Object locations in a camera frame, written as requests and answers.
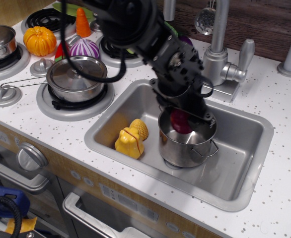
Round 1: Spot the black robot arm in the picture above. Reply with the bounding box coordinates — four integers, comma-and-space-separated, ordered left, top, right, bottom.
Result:
77, 0, 216, 128

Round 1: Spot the stove burner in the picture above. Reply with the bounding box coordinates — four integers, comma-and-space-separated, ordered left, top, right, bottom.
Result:
36, 84, 115, 121
21, 8, 76, 40
0, 43, 30, 81
96, 37, 144, 68

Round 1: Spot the steel saucepan with lid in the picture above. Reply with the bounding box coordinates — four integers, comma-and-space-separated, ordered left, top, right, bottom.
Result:
0, 56, 108, 103

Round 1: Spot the yellow toy bell pepper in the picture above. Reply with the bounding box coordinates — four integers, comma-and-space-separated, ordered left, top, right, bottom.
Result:
115, 127, 144, 159

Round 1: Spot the silver oven door handle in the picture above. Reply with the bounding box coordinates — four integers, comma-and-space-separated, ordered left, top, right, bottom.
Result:
63, 192, 148, 238

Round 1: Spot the back right stove burner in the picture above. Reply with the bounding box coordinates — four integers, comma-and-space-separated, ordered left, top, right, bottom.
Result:
96, 37, 144, 68

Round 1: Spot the silver stove knob front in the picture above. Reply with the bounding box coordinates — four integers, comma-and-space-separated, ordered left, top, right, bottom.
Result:
0, 88, 22, 107

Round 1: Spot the green toy plate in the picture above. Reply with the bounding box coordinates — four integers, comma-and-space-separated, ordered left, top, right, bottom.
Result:
52, 2, 95, 22

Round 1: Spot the yellow cloth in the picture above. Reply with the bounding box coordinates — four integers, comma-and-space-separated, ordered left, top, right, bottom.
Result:
5, 217, 38, 234

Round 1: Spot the hanging silver strainer ladle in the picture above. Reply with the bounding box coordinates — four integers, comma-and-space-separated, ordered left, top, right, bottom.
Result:
195, 0, 216, 35

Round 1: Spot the orange toy carrot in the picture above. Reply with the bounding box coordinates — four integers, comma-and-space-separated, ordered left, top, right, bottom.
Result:
76, 7, 91, 37

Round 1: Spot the silver toy faucet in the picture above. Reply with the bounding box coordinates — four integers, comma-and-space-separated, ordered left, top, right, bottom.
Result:
202, 0, 255, 102

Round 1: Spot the silver sink basin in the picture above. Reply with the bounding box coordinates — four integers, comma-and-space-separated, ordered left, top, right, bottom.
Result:
84, 80, 274, 212

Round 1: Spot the green toy bitter gourd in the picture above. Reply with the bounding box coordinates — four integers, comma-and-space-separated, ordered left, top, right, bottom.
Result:
164, 21, 178, 38

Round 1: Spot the yellow toy corn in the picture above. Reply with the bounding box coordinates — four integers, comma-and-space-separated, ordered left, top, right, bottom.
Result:
130, 119, 148, 141

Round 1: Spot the steel pot in sink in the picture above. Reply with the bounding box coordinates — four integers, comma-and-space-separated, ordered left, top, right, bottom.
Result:
158, 108, 219, 168

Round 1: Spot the blue clamp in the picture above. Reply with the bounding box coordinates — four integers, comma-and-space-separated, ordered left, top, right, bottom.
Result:
0, 186, 30, 218

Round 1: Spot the silver post middle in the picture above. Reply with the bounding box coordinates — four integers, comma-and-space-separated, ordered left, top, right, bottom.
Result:
163, 0, 176, 22

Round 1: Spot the silver stove knob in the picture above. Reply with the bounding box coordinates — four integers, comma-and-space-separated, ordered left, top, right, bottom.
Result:
0, 88, 22, 107
89, 19, 101, 32
30, 58, 54, 77

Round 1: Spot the silver oven dial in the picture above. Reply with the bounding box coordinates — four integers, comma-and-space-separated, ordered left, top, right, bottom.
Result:
16, 142, 48, 172

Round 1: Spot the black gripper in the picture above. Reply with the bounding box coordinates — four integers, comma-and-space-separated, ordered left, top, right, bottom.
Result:
149, 74, 217, 129

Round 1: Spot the small steel pot left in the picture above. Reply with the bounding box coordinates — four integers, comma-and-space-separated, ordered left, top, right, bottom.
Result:
0, 25, 17, 60

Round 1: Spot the silver stove knob middle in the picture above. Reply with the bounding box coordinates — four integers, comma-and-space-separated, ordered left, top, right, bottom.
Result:
30, 58, 54, 77

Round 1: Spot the black braided cable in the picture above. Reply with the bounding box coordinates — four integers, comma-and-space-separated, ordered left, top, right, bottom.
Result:
60, 0, 127, 83

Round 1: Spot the red green toy pepper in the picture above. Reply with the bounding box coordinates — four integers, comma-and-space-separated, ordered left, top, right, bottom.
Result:
54, 43, 66, 62

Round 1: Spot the back left stove burner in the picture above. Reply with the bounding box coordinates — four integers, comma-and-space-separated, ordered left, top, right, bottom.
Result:
21, 8, 76, 40

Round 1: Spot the orange toy pumpkin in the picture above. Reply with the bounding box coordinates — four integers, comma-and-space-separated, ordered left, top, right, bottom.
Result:
23, 26, 57, 56

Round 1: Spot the purple toy eggplant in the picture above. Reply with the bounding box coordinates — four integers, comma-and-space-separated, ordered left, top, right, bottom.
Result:
178, 35, 193, 46

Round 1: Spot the front stove burner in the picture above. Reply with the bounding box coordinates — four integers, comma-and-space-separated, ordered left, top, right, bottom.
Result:
36, 84, 115, 121

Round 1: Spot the purple striped toy onion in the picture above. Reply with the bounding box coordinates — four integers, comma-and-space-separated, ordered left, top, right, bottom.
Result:
66, 35, 100, 59

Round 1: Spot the silver left drawer handle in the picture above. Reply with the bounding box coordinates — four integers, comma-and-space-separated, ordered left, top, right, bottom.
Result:
0, 163, 50, 194

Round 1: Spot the silver stove knob back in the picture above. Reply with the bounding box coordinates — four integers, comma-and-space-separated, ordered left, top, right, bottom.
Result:
89, 19, 101, 32

